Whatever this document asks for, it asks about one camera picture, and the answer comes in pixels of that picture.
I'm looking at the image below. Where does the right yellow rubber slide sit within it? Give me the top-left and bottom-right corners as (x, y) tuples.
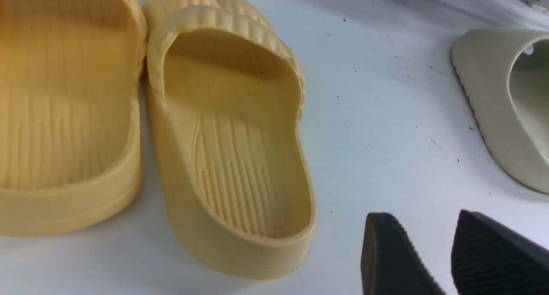
(143, 0), (317, 280)

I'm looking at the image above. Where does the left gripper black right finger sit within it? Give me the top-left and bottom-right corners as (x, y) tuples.
(451, 210), (549, 295)

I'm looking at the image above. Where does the yellow rubber slide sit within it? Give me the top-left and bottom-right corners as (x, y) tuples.
(0, 0), (147, 237)
(143, 0), (317, 280)

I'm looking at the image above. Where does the left olive foam slide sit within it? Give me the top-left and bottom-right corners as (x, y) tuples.
(451, 27), (549, 193)

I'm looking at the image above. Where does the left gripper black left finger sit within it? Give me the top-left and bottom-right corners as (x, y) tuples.
(360, 213), (445, 295)

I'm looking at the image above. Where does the left yellow rubber slide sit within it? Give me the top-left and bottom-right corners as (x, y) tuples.
(0, 0), (147, 237)

